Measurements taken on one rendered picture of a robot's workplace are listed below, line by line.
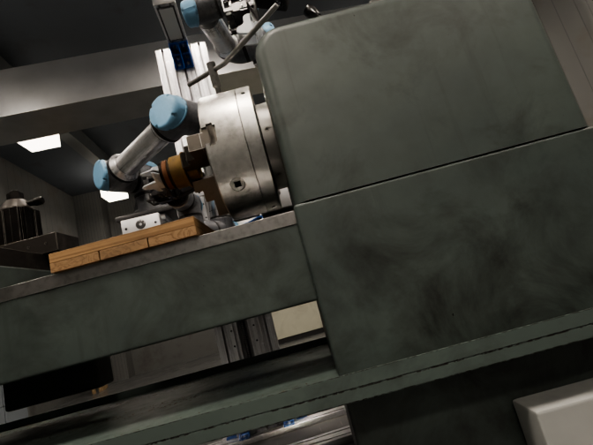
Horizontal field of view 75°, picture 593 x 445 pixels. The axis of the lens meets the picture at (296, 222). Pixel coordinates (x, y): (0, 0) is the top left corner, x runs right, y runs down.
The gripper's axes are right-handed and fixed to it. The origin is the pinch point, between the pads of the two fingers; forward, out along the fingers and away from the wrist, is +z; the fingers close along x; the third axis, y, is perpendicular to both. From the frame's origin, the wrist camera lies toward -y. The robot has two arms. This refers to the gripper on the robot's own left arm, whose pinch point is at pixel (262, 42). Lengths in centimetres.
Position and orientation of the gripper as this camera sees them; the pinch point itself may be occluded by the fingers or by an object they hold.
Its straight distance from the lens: 102.3
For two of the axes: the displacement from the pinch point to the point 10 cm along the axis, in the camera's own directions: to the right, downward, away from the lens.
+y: -9.7, 2.6, -0.1
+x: -0.8, -3.5, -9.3
